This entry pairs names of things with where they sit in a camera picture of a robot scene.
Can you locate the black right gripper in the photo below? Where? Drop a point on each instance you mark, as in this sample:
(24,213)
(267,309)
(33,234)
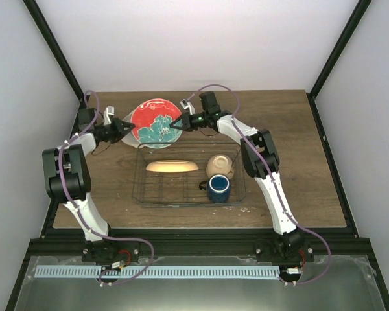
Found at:
(187,124)

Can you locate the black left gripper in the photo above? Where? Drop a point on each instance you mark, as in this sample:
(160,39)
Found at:
(118,131)

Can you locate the red plate teal flower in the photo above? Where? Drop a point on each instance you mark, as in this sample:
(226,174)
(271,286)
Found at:
(152,120)

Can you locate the yellow ceramic plate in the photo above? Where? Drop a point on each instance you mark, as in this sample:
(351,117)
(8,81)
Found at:
(172,166)

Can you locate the small cream ceramic bowl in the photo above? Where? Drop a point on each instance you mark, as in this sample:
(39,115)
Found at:
(220,164)

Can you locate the dark blue ceramic mug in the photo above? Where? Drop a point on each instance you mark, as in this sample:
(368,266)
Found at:
(218,188)

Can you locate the white bowl green red rim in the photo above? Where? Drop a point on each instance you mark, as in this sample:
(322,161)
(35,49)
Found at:
(129,139)

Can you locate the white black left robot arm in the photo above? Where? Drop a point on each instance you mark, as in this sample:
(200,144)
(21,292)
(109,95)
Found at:
(66,173)

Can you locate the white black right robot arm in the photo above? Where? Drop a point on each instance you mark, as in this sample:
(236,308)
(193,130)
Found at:
(259,155)

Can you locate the light blue slotted strip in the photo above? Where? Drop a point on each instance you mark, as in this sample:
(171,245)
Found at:
(160,272)

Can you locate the clear acrylic front panel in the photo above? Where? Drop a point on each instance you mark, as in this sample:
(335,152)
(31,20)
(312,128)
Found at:
(345,283)

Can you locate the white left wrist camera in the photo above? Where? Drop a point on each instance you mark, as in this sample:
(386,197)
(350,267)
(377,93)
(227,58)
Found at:
(108,115)

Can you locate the black wire dish rack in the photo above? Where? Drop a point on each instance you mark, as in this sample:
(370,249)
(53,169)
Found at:
(184,189)

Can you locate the black left frame post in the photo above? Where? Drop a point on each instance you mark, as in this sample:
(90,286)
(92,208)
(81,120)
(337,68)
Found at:
(52,43)

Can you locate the black frame post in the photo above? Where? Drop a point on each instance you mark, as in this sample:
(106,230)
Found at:
(341,43)
(52,43)

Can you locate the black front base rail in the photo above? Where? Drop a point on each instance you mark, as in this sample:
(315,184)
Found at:
(261,244)

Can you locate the black right frame post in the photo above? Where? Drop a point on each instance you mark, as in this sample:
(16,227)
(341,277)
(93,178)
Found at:
(341,43)

